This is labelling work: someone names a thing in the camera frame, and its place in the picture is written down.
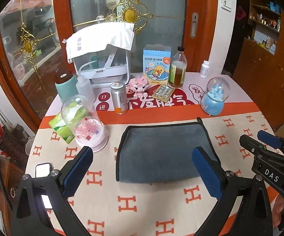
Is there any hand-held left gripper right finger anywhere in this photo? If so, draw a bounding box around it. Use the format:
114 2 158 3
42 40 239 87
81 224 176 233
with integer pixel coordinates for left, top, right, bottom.
192 147 273 236

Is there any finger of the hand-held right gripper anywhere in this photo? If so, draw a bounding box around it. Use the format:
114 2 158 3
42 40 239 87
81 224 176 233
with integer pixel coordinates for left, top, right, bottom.
239 134 284 157
257 130 284 150

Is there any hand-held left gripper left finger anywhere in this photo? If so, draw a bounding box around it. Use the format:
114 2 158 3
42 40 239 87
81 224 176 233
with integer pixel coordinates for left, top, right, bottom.
10 146 94 236

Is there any grey towel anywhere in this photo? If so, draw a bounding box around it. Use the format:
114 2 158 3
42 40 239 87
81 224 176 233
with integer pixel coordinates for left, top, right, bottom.
115 117 220 183

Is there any person's right hand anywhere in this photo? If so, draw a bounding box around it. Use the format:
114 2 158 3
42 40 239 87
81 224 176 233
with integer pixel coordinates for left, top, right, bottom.
271 197 284 231

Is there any small black lit-screen device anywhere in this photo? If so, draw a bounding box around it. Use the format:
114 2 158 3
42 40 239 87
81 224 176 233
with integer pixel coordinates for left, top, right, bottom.
35 162 52 178

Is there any glass dome with pink flowers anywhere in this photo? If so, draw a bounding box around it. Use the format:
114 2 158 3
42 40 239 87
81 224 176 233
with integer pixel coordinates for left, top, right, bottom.
61 94 109 153

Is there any green tissue pack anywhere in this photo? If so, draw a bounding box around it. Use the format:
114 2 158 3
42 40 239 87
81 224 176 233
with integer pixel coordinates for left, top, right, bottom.
49 102 84 144

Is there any blue snow globe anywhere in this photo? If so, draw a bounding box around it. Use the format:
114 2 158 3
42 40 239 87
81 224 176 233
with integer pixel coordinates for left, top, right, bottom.
200 76 230 116

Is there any wooden shelf cabinet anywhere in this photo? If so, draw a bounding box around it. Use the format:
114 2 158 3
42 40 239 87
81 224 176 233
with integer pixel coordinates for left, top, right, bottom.
232 0 284 129

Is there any orange patterned beige tablecloth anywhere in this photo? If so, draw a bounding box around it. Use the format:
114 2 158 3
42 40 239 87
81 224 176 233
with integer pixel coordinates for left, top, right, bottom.
25 102 284 236

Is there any white red printed table mat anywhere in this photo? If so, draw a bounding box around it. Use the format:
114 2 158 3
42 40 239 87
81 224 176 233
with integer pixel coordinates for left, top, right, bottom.
45 71 252 119

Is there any clear squeeze bottle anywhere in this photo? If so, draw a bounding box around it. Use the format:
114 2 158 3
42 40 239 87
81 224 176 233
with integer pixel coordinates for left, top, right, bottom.
75 62 96 104

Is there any silver metal can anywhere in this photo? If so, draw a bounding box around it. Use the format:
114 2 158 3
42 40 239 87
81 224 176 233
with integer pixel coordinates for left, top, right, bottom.
110 81 128 115

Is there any teal flask with brown lid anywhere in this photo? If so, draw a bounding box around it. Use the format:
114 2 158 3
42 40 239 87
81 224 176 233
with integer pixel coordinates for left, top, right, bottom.
55 72 80 104

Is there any white pill bottle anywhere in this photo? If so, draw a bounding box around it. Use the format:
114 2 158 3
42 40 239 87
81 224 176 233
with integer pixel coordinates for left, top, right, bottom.
200 60 211 78

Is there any pill blister pack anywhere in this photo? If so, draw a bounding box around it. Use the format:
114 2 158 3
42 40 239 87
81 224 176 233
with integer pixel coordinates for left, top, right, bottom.
151 85 176 103

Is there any pink block toy figure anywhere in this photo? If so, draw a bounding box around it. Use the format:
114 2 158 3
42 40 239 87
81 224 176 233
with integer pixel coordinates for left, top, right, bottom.
128 77 149 93

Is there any brown liquid glass bottle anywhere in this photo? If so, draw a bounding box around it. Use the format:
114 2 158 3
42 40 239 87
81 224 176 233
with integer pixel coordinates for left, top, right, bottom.
169 46 187 88

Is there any white countertop appliance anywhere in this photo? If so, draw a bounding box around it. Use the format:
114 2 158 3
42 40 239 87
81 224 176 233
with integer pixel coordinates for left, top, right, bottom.
72 43 132 89

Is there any blue box with duck print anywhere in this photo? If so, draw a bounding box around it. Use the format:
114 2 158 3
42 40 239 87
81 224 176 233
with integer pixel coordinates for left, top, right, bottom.
142 45 172 87

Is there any white cloth cover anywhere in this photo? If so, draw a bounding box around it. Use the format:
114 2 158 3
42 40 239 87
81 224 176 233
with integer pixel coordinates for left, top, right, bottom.
66 22 136 60

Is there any gold door ornament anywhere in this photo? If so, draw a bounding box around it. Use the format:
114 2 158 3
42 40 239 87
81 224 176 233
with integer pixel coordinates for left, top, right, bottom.
18 22 41 63
107 0 155 35

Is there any silver door handle plate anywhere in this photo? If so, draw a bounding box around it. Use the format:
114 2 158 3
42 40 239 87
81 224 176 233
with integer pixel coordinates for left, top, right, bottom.
190 12 199 38

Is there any white wall switch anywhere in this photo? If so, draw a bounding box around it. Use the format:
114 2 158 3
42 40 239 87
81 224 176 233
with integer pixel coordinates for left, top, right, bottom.
220 0 234 12

